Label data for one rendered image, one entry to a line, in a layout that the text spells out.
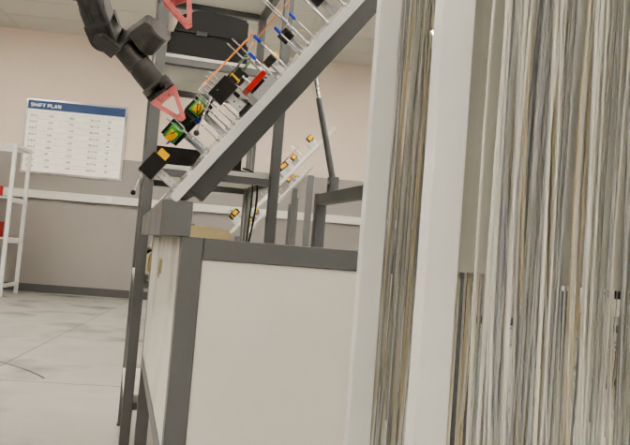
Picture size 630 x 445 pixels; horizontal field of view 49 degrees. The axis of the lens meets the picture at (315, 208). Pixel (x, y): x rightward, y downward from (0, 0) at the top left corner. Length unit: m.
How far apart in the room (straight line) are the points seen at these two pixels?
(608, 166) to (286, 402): 0.84
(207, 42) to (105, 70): 6.86
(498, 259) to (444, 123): 0.13
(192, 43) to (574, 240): 2.19
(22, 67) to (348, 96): 4.18
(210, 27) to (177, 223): 1.52
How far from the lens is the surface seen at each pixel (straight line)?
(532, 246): 0.62
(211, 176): 1.43
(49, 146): 9.44
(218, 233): 2.61
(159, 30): 1.60
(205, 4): 3.23
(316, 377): 1.36
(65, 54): 9.66
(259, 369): 1.33
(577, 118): 0.68
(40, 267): 9.41
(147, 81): 1.62
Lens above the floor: 0.79
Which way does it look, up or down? 3 degrees up
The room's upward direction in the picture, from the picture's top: 5 degrees clockwise
